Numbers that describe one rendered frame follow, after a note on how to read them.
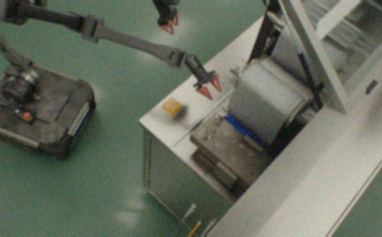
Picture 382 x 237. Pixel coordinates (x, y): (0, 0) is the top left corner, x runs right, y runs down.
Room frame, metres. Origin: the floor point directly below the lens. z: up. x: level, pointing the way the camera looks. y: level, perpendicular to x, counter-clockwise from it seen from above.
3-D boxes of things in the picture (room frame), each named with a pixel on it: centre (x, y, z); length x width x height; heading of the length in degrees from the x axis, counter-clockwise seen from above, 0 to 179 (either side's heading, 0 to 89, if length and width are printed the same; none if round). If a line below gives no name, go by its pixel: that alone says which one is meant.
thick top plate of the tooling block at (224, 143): (0.79, -0.23, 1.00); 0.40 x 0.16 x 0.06; 58
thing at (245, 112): (0.92, -0.25, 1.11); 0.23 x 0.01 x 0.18; 58
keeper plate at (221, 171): (0.71, -0.19, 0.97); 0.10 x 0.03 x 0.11; 58
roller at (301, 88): (1.06, -0.35, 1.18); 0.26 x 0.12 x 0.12; 58
